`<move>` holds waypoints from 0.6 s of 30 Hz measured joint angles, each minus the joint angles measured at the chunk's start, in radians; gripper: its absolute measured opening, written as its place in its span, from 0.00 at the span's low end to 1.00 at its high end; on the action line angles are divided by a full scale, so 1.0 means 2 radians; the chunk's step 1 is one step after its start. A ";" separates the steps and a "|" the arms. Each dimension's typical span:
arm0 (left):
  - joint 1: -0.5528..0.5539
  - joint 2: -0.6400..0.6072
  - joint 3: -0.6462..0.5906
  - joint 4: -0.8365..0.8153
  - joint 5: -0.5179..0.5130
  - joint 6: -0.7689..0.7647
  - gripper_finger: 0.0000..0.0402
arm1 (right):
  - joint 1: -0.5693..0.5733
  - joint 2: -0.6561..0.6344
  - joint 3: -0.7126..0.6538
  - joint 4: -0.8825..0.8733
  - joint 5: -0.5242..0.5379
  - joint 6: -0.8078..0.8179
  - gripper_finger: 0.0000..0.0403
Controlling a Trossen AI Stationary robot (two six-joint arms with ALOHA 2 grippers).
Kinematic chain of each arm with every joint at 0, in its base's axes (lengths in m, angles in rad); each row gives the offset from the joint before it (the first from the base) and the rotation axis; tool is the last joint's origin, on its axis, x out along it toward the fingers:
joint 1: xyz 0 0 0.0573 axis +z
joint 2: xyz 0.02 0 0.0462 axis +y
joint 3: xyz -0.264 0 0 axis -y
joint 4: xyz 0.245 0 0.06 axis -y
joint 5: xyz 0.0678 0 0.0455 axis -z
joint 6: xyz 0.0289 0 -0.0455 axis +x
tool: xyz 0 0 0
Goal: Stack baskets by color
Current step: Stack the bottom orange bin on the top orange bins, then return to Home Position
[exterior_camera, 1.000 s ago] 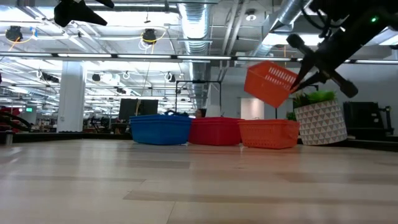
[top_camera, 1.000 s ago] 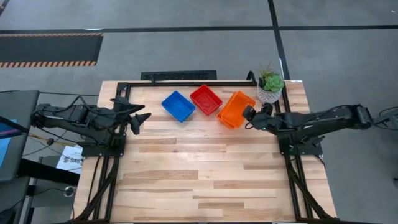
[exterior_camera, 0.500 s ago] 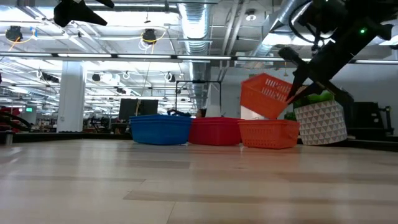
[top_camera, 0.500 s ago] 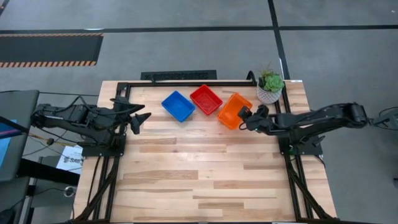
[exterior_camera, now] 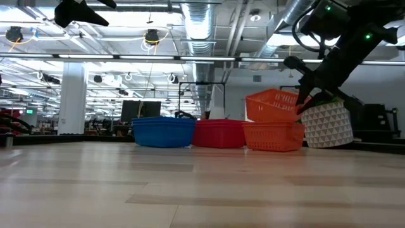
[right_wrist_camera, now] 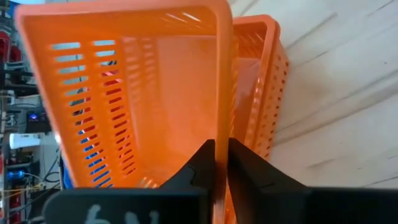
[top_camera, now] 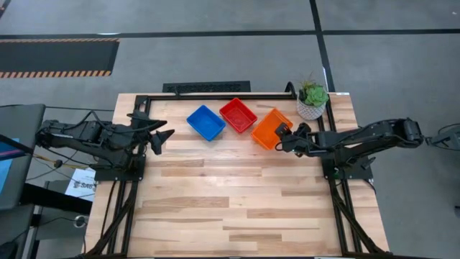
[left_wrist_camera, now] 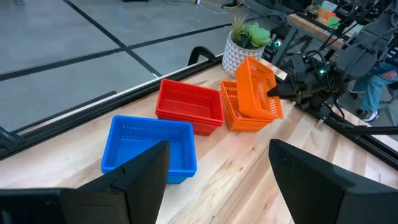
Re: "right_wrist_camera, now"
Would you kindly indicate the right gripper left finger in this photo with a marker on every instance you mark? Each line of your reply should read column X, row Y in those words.
column 199, row 174

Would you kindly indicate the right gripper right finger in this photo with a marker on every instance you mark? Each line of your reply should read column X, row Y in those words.
column 255, row 183

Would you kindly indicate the orange plastic basket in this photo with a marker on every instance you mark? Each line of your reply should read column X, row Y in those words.
column 174, row 102
column 267, row 77

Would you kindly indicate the blue plastic basket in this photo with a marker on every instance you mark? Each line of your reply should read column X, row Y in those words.
column 66, row 177

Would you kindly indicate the white cylinder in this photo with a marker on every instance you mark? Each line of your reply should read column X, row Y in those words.
column 23, row 140

